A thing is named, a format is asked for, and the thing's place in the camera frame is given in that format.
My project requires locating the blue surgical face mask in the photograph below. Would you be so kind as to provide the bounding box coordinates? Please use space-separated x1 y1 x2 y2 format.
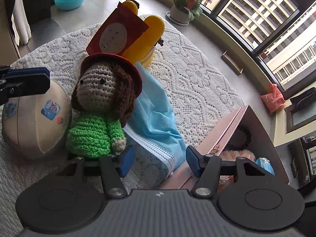
124 62 186 173

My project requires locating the pink plush toy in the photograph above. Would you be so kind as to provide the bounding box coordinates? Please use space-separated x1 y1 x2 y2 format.
218 149 256 188

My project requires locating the beige round cushion ball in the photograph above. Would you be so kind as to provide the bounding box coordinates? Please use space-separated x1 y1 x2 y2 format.
2 80 72 159

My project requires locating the brown cardboard storage box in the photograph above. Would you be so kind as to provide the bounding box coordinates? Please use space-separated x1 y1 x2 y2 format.
160 105 289 189

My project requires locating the blue mask in box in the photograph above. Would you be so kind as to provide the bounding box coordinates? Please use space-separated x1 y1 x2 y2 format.
256 157 275 175

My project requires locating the white lace tablecloth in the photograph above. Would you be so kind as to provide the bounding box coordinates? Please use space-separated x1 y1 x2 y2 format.
1 23 244 222

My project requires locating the crochet doll red hat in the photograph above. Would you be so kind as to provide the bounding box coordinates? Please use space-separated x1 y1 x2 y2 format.
66 53 142 158

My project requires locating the red plastic bag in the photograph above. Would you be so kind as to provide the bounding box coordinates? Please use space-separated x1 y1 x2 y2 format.
260 84 285 114

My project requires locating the dark framed window panel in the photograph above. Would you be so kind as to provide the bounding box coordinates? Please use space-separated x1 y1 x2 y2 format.
285 87 316 133

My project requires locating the brown wooden block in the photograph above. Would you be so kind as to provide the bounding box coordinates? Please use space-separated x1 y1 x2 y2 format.
221 51 244 75

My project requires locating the red paper card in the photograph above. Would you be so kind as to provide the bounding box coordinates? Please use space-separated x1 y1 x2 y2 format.
86 0 149 55

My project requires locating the yellow plush toy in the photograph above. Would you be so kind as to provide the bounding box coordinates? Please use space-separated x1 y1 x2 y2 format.
115 1 165 68

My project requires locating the potted pink flower plant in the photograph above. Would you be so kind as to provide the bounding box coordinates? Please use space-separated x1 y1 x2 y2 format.
169 0 213 25

